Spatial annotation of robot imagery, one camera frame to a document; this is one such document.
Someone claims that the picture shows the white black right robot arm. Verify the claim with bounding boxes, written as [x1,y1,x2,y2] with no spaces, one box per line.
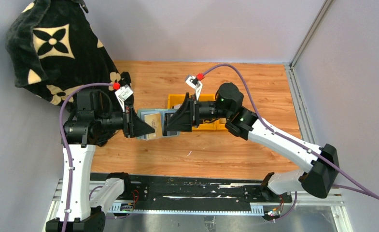
[165,83,338,200]

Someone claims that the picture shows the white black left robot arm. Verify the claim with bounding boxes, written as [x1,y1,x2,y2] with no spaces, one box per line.
[45,86,154,232]

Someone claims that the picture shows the yellow left plastic bin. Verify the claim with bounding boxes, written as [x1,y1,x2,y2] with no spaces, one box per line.
[168,94,185,110]

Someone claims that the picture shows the yellow middle plastic bin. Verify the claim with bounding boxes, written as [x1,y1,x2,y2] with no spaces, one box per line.
[192,93,219,131]

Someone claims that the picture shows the black cream floral blanket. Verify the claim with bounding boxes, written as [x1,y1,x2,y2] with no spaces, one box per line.
[6,0,131,111]

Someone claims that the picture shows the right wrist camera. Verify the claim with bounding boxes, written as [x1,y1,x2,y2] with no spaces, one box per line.
[185,73,204,101]

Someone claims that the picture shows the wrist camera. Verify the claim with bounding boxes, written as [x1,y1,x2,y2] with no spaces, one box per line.
[115,85,134,112]
[185,73,204,101]

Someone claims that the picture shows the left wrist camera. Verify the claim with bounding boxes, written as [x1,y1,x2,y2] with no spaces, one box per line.
[115,85,134,112]

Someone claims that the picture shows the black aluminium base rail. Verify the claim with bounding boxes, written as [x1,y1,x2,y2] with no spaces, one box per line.
[53,172,345,221]

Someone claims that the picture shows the aluminium corner frame post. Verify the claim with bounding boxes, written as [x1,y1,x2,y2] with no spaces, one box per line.
[284,0,334,143]

